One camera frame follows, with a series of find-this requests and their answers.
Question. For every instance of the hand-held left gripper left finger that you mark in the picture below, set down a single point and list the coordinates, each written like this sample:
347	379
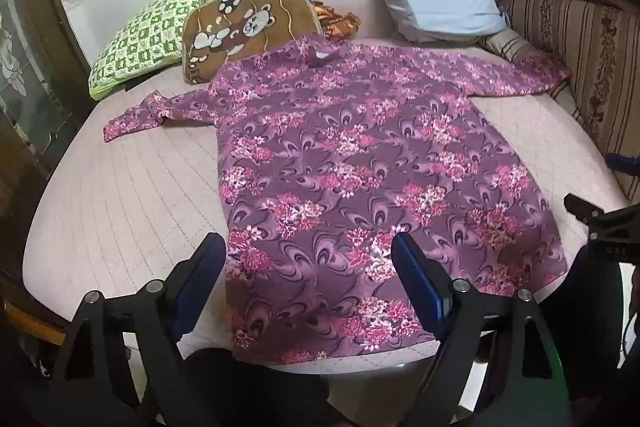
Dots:
200	279

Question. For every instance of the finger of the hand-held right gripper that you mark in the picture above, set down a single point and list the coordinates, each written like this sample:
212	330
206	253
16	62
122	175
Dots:
617	229
625	163

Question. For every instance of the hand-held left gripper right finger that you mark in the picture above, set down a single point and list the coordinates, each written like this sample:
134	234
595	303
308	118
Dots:
420	289

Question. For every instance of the purple floral garment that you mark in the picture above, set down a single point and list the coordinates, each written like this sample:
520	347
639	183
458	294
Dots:
350	157

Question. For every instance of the person's right leg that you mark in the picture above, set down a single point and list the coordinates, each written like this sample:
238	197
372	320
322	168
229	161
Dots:
590	322

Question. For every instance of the person's leg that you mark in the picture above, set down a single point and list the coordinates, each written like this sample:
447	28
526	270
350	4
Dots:
590	322
260	387

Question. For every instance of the striped beige sofa backrest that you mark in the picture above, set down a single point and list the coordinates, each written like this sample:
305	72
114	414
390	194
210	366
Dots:
590	72

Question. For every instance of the pink quilted bed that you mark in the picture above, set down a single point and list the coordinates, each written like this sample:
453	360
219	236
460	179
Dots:
140	187

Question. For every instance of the person's left leg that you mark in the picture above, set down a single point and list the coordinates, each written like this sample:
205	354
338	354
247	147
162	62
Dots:
260	387

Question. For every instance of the green patterned pillow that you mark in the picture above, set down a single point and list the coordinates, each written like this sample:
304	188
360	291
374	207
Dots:
145	37

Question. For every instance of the orange patterned cloth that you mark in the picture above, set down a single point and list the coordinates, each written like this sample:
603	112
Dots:
337	24

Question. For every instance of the wooden glass-panel door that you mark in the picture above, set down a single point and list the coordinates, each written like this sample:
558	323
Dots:
30	57

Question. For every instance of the brown bear cushion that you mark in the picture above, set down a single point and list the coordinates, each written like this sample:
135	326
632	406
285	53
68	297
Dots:
280	2

